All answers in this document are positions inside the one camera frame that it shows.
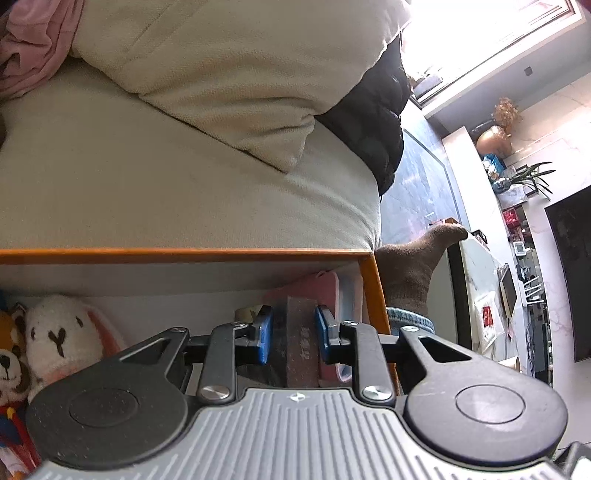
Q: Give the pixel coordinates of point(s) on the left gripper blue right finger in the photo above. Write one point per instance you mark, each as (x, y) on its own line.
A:
(328, 334)

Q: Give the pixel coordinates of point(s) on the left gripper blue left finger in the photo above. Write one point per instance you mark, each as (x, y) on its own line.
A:
(263, 330)

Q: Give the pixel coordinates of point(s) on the pink case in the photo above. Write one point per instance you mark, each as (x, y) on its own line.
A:
(324, 289)

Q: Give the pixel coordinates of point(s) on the dark purple card box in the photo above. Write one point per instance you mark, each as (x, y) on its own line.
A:
(294, 360)

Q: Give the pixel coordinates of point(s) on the white crochet bunny toy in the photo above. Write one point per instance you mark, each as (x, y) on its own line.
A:
(65, 335)

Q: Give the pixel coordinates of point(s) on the red panda plush toy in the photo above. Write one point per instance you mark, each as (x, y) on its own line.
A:
(18, 454)

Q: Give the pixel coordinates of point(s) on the orange cardboard box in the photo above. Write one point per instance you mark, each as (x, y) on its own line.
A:
(144, 291)

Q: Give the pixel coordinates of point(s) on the marble coffee table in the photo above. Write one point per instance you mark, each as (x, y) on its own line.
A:
(490, 318)

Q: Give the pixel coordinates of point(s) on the black jacket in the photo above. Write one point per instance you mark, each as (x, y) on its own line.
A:
(368, 118)

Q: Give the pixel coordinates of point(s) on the beige sofa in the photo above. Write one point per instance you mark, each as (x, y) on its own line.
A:
(87, 165)

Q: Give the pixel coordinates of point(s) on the copper vase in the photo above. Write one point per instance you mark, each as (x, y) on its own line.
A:
(495, 141)

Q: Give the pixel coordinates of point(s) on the cream cushion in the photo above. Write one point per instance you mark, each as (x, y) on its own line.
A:
(254, 75)

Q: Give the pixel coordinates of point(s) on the potted green plant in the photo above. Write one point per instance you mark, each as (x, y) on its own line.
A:
(532, 177)

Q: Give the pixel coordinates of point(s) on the television screen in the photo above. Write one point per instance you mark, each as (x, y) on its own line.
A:
(570, 222)

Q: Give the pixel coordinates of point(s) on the pink cloth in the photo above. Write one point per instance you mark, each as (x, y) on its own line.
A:
(36, 38)

